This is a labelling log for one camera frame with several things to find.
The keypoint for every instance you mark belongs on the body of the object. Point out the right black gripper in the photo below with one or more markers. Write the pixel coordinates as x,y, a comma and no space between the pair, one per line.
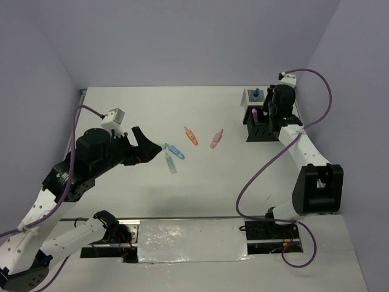
271,90

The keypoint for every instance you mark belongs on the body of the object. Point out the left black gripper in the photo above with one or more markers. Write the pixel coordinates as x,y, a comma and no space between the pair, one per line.
144,152

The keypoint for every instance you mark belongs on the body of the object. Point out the blue cap clear bottle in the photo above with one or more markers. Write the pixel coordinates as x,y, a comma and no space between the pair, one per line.
256,95

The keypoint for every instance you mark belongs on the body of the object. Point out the purple highlighter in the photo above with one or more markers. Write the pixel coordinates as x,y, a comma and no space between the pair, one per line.
255,115

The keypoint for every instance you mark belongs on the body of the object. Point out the green highlighter cap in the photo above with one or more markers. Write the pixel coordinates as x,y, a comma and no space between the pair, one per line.
162,145

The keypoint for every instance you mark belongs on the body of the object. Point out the green highlighter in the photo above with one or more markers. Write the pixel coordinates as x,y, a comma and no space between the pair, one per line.
170,163

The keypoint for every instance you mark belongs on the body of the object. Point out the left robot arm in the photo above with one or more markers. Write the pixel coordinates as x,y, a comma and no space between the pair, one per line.
28,255

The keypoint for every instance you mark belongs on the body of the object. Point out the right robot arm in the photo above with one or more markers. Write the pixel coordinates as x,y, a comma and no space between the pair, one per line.
318,189

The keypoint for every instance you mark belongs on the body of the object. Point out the black slotted organizer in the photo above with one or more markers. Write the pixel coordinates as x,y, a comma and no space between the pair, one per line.
258,132

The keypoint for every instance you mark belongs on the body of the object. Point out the white two-cell organizer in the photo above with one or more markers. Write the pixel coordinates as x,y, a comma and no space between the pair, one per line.
246,99

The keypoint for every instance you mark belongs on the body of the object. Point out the blue highlighter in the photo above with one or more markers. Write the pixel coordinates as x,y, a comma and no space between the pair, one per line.
175,151

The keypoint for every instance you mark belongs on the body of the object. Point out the pink highlighter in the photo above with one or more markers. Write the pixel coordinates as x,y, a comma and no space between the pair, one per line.
216,139

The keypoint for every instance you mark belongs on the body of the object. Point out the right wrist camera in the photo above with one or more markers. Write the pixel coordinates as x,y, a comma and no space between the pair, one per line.
287,79

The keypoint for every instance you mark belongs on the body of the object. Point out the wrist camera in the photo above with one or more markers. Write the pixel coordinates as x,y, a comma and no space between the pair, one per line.
287,79
113,120

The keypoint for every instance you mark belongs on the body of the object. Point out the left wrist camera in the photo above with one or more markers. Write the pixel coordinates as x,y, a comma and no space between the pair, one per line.
113,120

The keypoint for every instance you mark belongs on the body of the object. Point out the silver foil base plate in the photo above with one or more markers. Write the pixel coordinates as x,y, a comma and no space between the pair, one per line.
191,240

